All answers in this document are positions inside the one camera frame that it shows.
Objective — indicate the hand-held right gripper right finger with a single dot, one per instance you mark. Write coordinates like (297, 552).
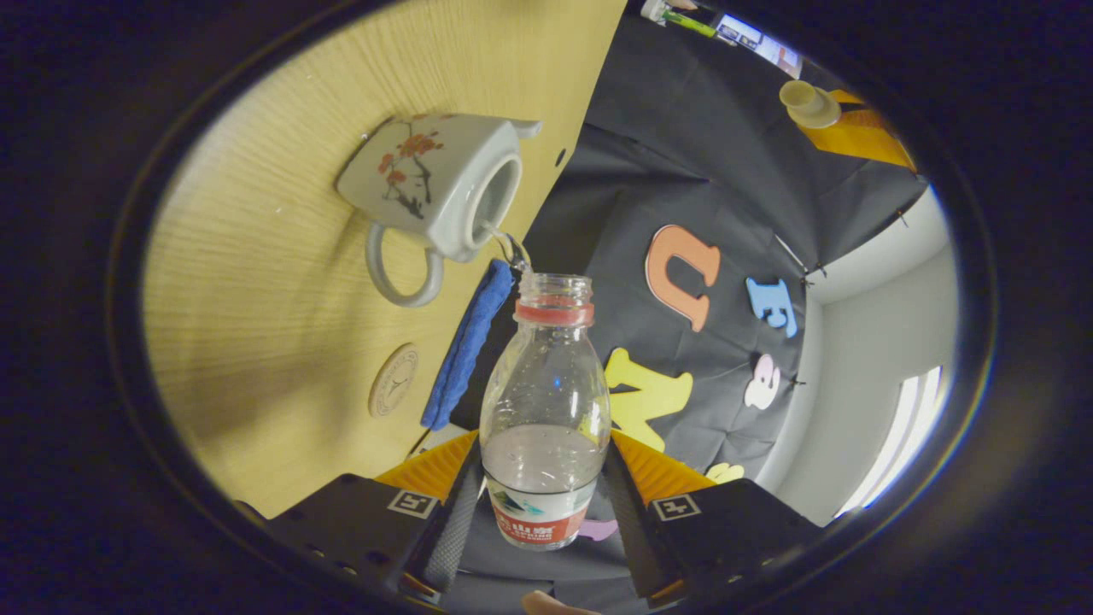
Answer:
(636, 530)

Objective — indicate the round wooden coaster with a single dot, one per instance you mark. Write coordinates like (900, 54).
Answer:
(393, 380)

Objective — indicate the green drink bottle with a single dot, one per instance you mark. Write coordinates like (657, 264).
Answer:
(687, 23)

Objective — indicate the clear plastic water bottle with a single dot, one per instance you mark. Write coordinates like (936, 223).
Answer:
(546, 401)

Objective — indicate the blue towel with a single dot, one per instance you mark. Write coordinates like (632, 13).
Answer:
(465, 342)

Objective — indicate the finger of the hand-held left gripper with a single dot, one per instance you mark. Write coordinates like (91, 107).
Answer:
(847, 97)
(862, 137)

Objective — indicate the white flowered teacup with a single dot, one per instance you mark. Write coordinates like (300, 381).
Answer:
(427, 179)

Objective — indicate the computer monitor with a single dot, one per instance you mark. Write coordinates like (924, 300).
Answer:
(760, 43)

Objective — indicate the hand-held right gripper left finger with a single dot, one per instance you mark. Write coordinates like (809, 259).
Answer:
(452, 530)

